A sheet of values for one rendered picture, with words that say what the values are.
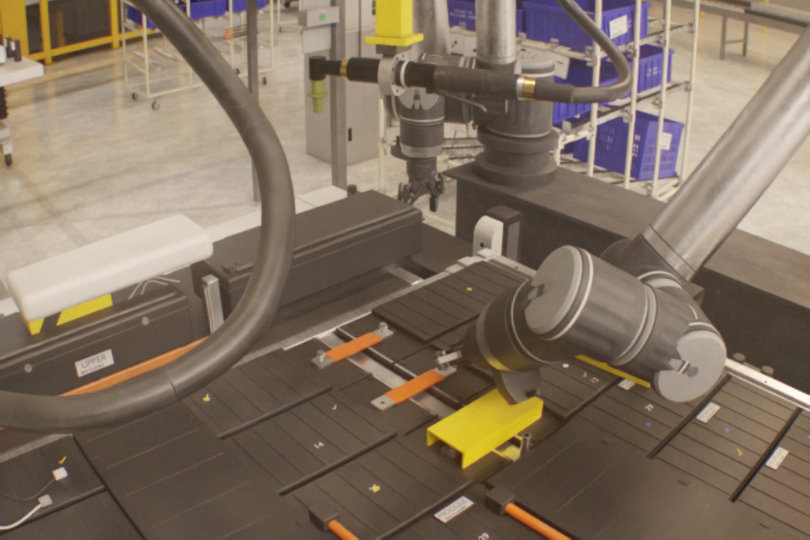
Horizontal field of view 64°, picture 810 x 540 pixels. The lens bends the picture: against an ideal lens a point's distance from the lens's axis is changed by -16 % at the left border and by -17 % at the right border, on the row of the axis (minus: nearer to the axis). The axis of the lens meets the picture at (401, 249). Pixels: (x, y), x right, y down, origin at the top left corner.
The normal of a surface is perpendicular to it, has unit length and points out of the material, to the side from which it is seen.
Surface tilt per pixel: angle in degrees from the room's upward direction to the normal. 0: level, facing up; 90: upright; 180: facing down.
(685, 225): 66
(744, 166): 73
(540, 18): 95
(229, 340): 38
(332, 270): 90
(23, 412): 46
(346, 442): 0
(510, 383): 50
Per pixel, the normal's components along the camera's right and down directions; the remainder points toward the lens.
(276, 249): 0.32, -0.51
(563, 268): -0.83, -0.46
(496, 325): -0.92, -0.11
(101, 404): 0.18, -0.35
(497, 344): -0.80, 0.36
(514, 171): -0.07, -0.66
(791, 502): 0.00, -0.90
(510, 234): 0.67, 0.32
